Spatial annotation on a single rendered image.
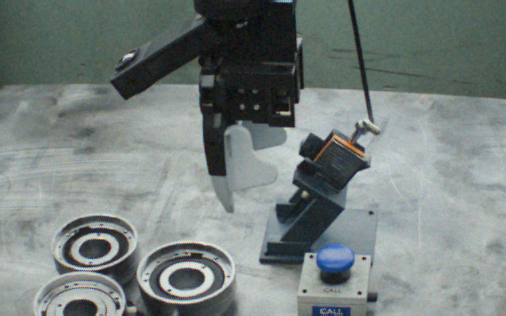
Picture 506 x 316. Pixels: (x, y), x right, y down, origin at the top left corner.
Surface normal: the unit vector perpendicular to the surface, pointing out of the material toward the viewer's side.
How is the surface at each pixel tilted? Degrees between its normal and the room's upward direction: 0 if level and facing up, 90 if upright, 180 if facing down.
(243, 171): 83
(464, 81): 90
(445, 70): 90
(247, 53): 90
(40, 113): 0
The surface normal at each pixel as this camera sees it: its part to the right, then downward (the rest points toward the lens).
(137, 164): -0.06, -0.84
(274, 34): -0.16, 0.55
